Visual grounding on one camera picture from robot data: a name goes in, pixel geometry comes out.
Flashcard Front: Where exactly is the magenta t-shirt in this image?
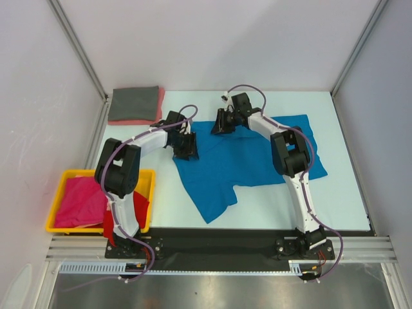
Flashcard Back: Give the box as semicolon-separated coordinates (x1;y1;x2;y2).
54;176;107;229

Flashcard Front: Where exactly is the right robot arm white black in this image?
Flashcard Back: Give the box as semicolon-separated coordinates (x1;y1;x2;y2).
211;108;326;258

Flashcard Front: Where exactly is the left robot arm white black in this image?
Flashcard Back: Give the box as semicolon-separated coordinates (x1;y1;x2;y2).
95;126;199;259

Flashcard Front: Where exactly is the red t-shirt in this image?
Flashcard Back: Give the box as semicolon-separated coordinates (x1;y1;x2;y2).
103;191;151;247

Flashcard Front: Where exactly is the yellow plastic bin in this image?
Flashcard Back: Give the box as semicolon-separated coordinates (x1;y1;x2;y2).
46;169;156;234

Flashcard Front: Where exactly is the right aluminium frame post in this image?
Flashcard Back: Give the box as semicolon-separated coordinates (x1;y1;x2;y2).
330;0;389;98

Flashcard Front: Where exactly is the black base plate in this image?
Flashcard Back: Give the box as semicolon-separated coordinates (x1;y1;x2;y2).
104;227;335;272

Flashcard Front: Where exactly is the aluminium front rail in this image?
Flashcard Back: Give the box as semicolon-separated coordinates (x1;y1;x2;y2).
46;236;397;263

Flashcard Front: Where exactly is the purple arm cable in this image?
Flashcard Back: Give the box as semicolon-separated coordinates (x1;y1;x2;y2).
99;104;199;281
225;84;344;281

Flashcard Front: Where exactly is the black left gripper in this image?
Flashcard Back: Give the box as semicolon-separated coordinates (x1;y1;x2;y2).
169;131;198;161

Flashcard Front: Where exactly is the folded salmon pink t-shirt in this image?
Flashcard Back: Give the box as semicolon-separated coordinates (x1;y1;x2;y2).
108;87;165;126

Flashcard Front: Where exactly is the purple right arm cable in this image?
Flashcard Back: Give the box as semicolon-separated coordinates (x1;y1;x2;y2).
225;84;344;281

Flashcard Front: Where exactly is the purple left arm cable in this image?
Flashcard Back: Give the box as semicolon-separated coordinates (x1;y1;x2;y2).
99;104;199;281

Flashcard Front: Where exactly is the grey slotted cable duct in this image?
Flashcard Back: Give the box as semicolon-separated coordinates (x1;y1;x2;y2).
60;260;320;276

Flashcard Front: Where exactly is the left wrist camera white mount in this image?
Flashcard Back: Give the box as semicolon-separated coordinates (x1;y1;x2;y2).
164;111;191;133

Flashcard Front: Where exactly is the folded grey t-shirt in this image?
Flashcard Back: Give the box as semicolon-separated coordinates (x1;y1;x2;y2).
108;86;160;122

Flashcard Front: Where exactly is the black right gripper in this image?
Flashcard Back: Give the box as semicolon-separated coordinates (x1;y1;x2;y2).
211;108;240;135

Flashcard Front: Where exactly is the blue t-shirt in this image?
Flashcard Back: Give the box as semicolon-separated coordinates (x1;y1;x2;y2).
173;114;328;225

